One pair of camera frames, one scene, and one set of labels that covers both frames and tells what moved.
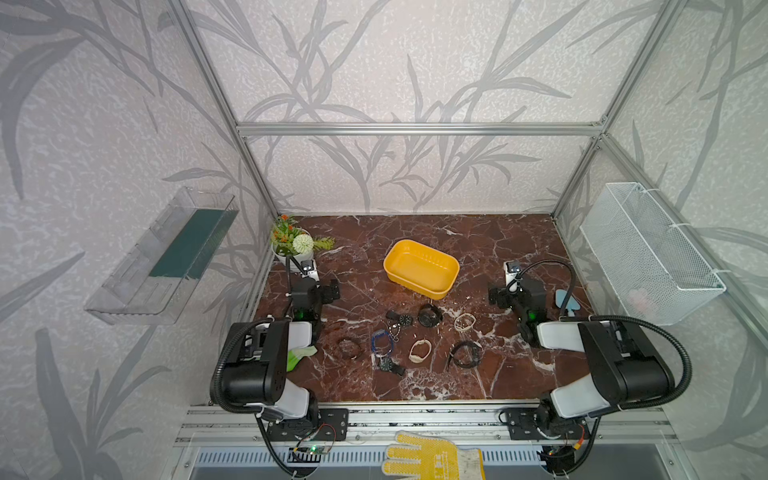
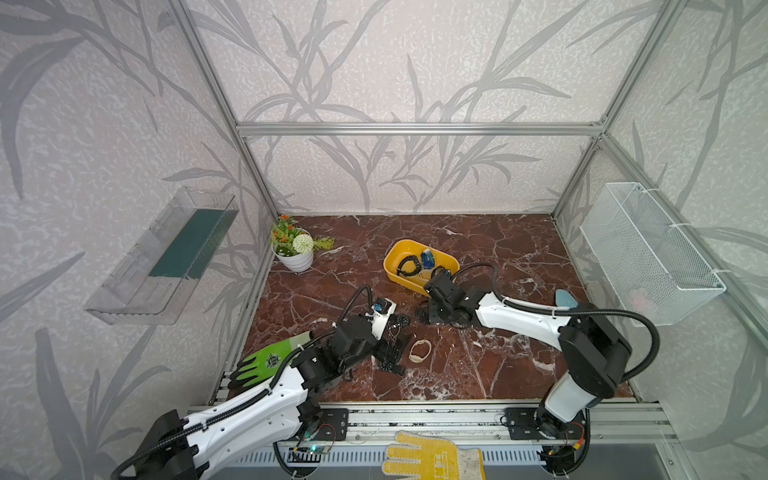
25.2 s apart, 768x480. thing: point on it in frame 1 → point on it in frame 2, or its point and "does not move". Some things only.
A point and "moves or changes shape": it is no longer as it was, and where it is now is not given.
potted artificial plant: (290, 241) does not move
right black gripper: (502, 295) → (432, 319)
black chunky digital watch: (466, 354) → (409, 273)
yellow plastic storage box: (420, 269) does not move
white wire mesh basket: (649, 268) does not move
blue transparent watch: (382, 342) moves or changes shape
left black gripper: (326, 296) → (395, 354)
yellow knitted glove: (440, 459) does not move
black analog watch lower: (387, 364) does not move
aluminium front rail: (239, 426) does not move
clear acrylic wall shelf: (156, 278) does not move
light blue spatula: (572, 304) does not move
